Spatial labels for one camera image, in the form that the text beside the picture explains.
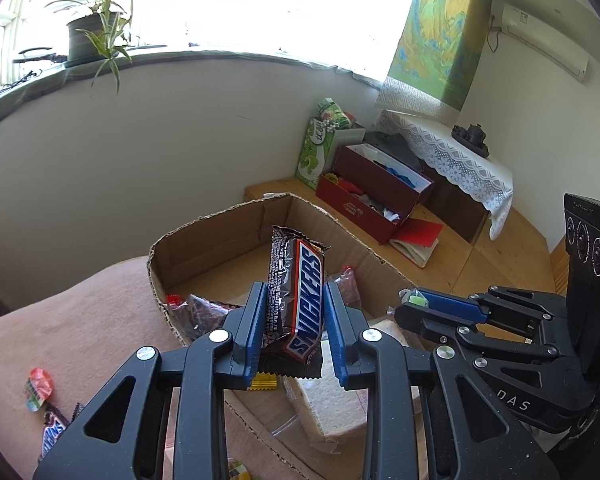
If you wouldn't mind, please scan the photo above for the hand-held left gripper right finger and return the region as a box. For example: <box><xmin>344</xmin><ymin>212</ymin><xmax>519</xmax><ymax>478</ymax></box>
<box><xmin>325</xmin><ymin>282</ymin><xmax>561</xmax><ymax>480</ymax></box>

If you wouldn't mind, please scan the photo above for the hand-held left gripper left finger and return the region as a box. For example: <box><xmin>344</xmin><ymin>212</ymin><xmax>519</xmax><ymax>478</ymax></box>
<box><xmin>32</xmin><ymin>281</ymin><xmax>268</xmax><ymax>480</ymax></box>

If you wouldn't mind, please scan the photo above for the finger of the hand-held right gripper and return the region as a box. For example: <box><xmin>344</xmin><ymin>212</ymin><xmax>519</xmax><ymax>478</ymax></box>
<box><xmin>394</xmin><ymin>285</ymin><xmax>567</xmax><ymax>344</ymax></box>
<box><xmin>456</xmin><ymin>323</ymin><xmax>597</xmax><ymax>407</ymax></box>

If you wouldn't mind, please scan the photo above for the red dried fruit packet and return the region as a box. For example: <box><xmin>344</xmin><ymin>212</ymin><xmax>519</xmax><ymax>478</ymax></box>
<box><xmin>326</xmin><ymin>266</ymin><xmax>363</xmax><ymax>311</ymax></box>

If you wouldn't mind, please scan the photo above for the large brown chocolate bar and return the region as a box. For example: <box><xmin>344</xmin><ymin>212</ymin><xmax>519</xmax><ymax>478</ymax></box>
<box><xmin>257</xmin><ymin>225</ymin><xmax>331</xmax><ymax>380</ymax></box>

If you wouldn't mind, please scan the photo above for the dark clear snack packet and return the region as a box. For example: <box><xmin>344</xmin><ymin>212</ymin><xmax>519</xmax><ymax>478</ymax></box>
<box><xmin>166</xmin><ymin>294</ymin><xmax>243</xmax><ymax>342</ymax></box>

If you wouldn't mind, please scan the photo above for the sliced bread packet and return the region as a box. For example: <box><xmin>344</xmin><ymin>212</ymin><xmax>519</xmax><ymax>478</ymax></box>
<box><xmin>280</xmin><ymin>317</ymin><xmax>411</xmax><ymax>443</ymax></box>

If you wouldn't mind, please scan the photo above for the red cover notebook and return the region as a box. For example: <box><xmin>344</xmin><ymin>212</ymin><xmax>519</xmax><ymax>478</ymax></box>
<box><xmin>390</xmin><ymin>220</ymin><xmax>443</xmax><ymax>267</ymax></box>

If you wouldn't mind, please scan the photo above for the dark wooden cabinet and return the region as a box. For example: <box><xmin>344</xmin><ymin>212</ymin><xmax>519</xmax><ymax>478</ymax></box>
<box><xmin>420</xmin><ymin>170</ymin><xmax>491</xmax><ymax>246</ymax></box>

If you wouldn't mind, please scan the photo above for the white lace cloth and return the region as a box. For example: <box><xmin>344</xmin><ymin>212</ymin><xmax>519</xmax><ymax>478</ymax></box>
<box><xmin>380</xmin><ymin>110</ymin><xmax>515</xmax><ymax>241</ymax></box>

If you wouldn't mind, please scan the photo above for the dark red open box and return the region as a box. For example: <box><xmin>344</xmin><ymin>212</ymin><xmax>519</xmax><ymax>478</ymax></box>
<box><xmin>316</xmin><ymin>144</ymin><xmax>436</xmax><ymax>243</ymax></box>

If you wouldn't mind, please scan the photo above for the dark teapot set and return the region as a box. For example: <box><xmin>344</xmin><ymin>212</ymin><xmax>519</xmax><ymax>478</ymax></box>
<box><xmin>451</xmin><ymin>122</ymin><xmax>491</xmax><ymax>157</ymax></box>

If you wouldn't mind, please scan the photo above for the pink blanket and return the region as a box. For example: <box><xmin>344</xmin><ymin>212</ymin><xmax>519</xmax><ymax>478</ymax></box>
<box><xmin>0</xmin><ymin>255</ymin><xmax>431</xmax><ymax>480</ymax></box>

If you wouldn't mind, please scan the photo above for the green cardboard box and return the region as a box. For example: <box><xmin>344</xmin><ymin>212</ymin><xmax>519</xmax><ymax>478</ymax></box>
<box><xmin>295</xmin><ymin>99</ymin><xmax>366</xmax><ymax>191</ymax></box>

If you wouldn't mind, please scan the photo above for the small round jelly cup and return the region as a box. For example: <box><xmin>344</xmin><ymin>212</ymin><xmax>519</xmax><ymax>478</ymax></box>
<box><xmin>24</xmin><ymin>367</ymin><xmax>56</xmax><ymax>413</ymax></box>

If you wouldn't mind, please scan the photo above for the small brown chocolate bar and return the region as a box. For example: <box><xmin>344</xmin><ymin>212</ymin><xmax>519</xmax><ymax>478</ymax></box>
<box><xmin>39</xmin><ymin>402</ymin><xmax>85</xmax><ymax>463</ymax></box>

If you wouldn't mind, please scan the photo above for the white air conditioner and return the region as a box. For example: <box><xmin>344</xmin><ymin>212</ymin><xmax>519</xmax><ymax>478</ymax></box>
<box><xmin>500</xmin><ymin>2</ymin><xmax>591</xmax><ymax>83</ymax></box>

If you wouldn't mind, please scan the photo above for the potted spider plant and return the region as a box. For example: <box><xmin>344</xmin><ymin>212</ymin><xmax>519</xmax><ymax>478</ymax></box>
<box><xmin>45</xmin><ymin>0</ymin><xmax>136</xmax><ymax>93</ymax></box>

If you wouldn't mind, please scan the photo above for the black power cable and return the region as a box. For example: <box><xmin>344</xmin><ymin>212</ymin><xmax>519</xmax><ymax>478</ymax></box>
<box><xmin>485</xmin><ymin>10</ymin><xmax>503</xmax><ymax>53</ymax></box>

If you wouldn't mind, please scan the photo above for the green landscape wall scroll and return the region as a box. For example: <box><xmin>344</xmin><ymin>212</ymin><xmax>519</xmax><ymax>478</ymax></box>
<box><xmin>375</xmin><ymin>0</ymin><xmax>496</xmax><ymax>121</ymax></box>

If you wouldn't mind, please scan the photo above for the black ring light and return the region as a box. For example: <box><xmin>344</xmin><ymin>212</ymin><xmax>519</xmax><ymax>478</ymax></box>
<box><xmin>12</xmin><ymin>46</ymin><xmax>68</xmax><ymax>66</ymax></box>

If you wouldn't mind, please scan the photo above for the white window frame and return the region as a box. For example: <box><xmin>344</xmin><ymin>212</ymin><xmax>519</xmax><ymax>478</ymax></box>
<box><xmin>0</xmin><ymin>0</ymin><xmax>426</xmax><ymax>86</ymax></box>

